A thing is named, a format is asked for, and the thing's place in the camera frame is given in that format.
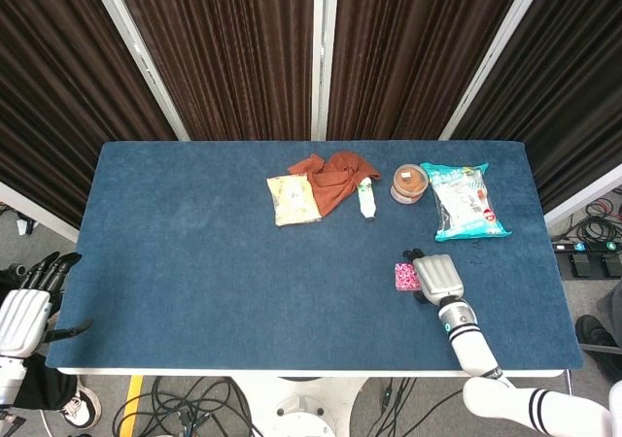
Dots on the blue fabric table mat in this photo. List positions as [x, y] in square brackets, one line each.
[218, 272]

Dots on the red white patterned block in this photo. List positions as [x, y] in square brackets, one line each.
[404, 278]

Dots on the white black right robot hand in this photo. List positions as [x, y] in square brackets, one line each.
[439, 279]

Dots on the yellow snack packet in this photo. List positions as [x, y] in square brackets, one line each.
[294, 199]

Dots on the yellow floor tape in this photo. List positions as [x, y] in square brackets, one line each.
[131, 405]

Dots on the brown pleated curtain panel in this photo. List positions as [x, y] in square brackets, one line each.
[413, 43]
[48, 92]
[218, 43]
[573, 92]

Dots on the white frame post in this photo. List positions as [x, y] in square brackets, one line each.
[138, 56]
[495, 53]
[323, 53]

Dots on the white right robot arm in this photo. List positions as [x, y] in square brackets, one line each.
[471, 345]

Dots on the black shoe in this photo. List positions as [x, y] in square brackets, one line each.
[595, 332]

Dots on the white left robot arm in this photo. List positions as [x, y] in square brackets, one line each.
[10, 376]

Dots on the small white green-label bottle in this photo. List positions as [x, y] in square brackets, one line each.
[366, 201]

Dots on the grey trouser leg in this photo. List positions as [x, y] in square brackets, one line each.
[613, 301]

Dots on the round clear jar brown contents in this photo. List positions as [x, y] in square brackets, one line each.
[409, 184]

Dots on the teal white snack bag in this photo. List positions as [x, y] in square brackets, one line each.
[464, 204]

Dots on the white frame bottom bar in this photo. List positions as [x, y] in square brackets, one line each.
[583, 195]
[39, 211]

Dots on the white adapter plug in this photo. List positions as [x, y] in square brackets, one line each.
[25, 226]

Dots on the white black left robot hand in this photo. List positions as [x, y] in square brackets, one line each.
[22, 320]

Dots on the black foot pedal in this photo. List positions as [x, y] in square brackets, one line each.
[612, 264]
[583, 264]

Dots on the black white sneaker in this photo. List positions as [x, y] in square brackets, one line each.
[82, 408]

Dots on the black trouser leg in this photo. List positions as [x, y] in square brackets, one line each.
[46, 383]

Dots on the crumpled orange cloth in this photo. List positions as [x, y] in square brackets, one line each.
[330, 184]

